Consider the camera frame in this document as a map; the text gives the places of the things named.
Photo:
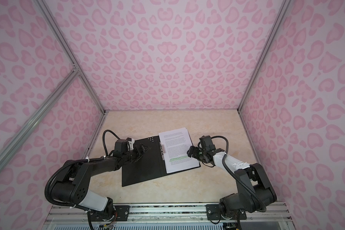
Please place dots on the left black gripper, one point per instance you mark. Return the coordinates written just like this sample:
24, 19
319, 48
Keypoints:
139, 154

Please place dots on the green highlighted paper sheet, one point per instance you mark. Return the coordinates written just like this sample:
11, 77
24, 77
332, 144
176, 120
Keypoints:
175, 145

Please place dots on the corner aluminium post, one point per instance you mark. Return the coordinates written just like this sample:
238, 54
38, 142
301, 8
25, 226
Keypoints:
273, 33
52, 23

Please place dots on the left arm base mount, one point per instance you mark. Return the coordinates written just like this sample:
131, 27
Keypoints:
110, 214

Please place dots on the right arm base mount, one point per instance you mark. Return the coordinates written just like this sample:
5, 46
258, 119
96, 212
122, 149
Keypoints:
217, 212

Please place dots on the left diagonal aluminium strut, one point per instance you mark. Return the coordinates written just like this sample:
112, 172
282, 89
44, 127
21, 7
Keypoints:
8, 152

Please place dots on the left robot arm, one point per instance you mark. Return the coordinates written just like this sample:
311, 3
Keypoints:
69, 185

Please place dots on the blue black file folder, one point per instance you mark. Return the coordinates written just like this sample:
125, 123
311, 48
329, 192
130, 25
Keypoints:
150, 166

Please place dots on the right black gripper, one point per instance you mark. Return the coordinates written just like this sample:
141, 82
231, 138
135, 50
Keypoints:
194, 155

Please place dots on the left corner aluminium post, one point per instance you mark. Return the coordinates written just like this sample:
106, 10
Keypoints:
52, 23

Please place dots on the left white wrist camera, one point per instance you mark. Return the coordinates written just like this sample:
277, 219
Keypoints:
130, 143

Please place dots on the right corner aluminium post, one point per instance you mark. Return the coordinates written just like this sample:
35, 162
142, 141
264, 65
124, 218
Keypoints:
273, 33

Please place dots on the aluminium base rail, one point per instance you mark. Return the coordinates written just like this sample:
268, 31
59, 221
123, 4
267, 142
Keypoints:
170, 216

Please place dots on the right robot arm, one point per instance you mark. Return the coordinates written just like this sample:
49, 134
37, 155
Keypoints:
254, 189

